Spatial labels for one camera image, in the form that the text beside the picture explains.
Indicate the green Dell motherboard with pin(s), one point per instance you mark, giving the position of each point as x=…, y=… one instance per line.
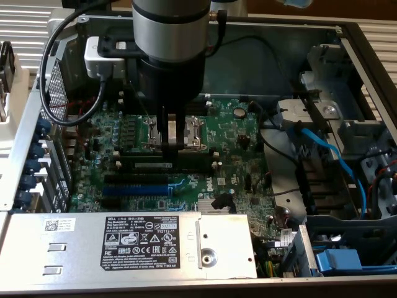
x=229, y=136

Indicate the blue expansion slot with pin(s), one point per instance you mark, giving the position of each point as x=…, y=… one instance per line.
x=136, y=190

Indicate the black plastic bar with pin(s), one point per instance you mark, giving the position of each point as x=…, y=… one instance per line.
x=313, y=102

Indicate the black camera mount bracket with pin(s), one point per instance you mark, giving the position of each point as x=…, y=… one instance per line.
x=107, y=51

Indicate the open grey PC case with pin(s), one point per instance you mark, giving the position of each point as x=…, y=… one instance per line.
x=263, y=62

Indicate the round coin cell battery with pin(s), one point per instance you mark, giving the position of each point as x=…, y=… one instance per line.
x=239, y=112

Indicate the white plastic parts rack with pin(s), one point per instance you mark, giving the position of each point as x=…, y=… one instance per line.
x=21, y=79

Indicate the long black expansion slot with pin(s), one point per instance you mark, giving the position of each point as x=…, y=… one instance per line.
x=136, y=178

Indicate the silver power supply unit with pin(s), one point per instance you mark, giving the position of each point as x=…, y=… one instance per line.
x=77, y=248

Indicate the short black expansion slot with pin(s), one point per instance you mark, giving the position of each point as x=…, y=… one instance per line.
x=110, y=202

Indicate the metal CPU socket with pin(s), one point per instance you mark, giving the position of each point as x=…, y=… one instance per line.
x=195, y=130

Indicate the black plastic connector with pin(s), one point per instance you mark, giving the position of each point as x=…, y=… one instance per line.
x=221, y=201

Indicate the silver chipset heatsink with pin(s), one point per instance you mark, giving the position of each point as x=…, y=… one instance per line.
x=204, y=207

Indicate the silver metal disk bay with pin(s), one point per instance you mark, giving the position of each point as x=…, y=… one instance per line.
x=335, y=93

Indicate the blue card retention clip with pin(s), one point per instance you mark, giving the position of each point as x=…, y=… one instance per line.
x=28, y=182
x=24, y=198
x=44, y=126
x=38, y=151
x=33, y=166

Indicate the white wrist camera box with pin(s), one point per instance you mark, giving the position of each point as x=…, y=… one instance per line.
x=94, y=65

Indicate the blue plastic latch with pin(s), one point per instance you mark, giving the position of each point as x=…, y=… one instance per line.
x=338, y=259

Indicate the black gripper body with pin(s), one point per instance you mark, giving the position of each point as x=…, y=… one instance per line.
x=170, y=80

